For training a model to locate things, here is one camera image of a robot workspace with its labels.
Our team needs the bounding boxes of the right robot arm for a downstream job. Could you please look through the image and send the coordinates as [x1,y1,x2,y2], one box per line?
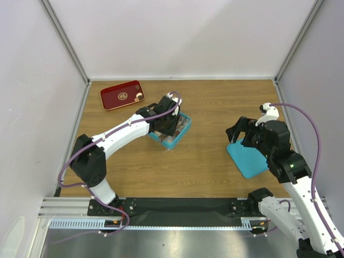
[226,117,343,257]

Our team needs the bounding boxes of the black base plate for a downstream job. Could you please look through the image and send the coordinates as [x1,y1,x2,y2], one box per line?
[88,197,259,228]

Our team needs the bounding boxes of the blue tin lid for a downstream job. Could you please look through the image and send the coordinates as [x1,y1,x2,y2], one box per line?
[226,139,268,179]

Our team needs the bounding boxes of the red tray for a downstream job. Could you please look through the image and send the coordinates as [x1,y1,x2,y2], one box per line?
[100,80,145,111]

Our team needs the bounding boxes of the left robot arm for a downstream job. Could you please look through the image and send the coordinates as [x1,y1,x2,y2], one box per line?
[69,92,182,215]

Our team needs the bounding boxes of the blue tin box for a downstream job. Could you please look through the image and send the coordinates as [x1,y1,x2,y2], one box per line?
[148,112,191,150]

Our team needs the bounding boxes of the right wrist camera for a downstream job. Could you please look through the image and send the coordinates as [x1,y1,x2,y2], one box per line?
[255,102,280,126]

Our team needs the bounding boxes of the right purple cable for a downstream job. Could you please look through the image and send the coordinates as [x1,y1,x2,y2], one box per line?
[270,103,344,248]

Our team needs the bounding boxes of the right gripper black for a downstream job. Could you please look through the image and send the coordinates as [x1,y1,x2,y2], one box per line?
[225,116,273,159]

